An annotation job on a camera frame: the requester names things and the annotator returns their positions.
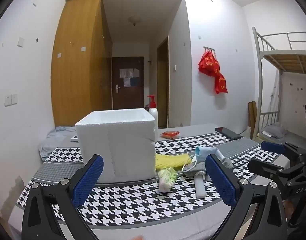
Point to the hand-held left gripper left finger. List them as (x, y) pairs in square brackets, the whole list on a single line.
[(89, 180)]

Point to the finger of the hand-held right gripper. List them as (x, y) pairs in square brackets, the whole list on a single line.
[(263, 168), (273, 147)]

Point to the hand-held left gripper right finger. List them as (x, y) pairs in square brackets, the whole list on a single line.
[(220, 182)]

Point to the grey sock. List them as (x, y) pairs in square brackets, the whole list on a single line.
[(193, 168)]

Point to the blue face mask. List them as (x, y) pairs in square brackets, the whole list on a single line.
[(205, 151)]

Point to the white foam box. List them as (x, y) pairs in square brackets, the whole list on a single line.
[(118, 150)]

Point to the green white plastic bag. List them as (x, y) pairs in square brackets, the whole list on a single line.
[(166, 178)]

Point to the yellow foam net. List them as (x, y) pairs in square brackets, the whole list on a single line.
[(170, 161)]

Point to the grey pillow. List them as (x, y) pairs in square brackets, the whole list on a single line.
[(275, 131)]

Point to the brown wooden board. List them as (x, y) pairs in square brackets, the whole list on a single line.
[(255, 120), (250, 115)]

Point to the small white flat device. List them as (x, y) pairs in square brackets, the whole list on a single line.
[(74, 137)]

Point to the black smartphone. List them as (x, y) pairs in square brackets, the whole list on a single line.
[(228, 133)]

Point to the houndstooth printed tablecloth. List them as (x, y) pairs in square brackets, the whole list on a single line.
[(133, 205)]

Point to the blue grey cloth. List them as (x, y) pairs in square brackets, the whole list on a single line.
[(55, 140)]

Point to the red snack packet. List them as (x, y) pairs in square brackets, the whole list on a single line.
[(170, 134)]

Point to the red printed plastic bag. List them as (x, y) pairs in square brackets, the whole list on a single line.
[(221, 85), (209, 63)]

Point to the metal bunk bed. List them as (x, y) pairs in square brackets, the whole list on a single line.
[(290, 58)]

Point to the white pump bottle red cap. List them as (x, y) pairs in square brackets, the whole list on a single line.
[(153, 115)]

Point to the dark brown door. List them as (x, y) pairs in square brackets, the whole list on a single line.
[(128, 97)]

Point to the red fire extinguisher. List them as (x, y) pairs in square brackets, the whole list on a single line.
[(146, 107)]

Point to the wooden wardrobe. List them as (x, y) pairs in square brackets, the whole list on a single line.
[(75, 80)]

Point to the square white door notice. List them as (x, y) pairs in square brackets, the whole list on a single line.
[(127, 82)]

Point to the blue door notice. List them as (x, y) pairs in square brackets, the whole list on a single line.
[(134, 81)]

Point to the wide white door notice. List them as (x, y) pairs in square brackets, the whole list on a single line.
[(125, 73)]

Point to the narrow white door notice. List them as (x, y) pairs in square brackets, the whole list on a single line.
[(136, 73)]

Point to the round ceiling lamp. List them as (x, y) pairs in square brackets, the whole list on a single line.
[(134, 20)]

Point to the white wall switch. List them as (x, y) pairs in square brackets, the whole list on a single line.
[(7, 100), (14, 99)]

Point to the wooden side door frame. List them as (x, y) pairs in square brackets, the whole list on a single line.
[(163, 85)]

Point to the metal wall hook rack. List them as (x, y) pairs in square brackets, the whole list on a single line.
[(209, 48)]

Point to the white wall cover plate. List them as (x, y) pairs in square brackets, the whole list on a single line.
[(20, 42)]

